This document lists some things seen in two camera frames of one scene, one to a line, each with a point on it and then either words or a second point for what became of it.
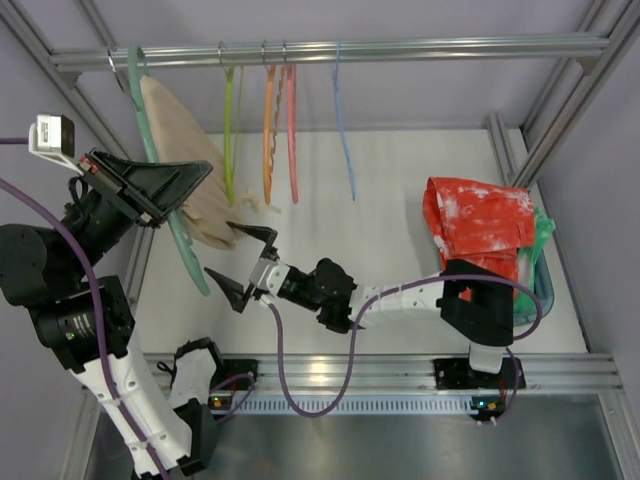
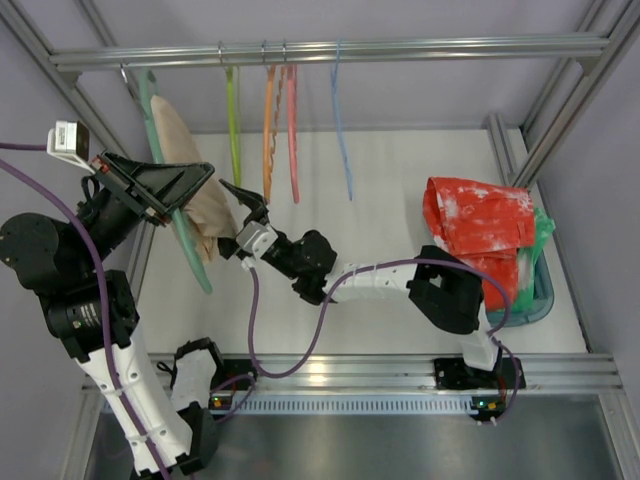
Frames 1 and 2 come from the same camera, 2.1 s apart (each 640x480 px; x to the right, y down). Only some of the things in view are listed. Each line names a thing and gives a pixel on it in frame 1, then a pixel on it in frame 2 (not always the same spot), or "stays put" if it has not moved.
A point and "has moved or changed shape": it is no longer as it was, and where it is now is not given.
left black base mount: [235, 367] stays put
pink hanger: [292, 127] stays put
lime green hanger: [228, 95] to [234, 102]
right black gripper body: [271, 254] to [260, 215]
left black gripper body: [116, 191] stays put
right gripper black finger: [264, 233] to [254, 202]
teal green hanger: [177, 223] has moved or changed shape
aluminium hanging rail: [75, 59] stays put
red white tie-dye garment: [480, 223] stays put
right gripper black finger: [235, 292] to [226, 246]
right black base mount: [458, 373] stays put
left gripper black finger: [148, 191] stays put
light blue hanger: [339, 99] stays put
